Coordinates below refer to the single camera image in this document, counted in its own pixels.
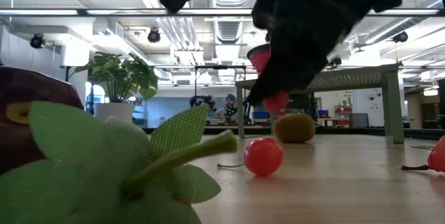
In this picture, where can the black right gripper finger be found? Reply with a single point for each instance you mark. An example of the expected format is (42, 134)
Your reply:
(288, 78)

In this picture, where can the red collapsible colander grey rim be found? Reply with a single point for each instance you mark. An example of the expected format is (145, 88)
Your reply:
(260, 60)

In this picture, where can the brown kiwi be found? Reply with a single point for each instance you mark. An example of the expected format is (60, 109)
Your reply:
(294, 128)

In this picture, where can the dark purple plum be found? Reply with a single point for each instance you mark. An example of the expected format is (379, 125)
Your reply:
(34, 85)

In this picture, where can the red toy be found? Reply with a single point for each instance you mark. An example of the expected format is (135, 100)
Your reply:
(438, 158)

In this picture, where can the black ceiling spotlight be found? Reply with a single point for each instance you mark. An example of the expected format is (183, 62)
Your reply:
(154, 36)
(36, 41)
(400, 37)

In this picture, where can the person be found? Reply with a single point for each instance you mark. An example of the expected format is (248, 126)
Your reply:
(231, 111)

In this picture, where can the red cherry with stem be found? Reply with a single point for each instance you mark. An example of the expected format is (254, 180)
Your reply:
(263, 157)

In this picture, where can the potted green plant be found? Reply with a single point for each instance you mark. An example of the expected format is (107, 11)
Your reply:
(118, 78)

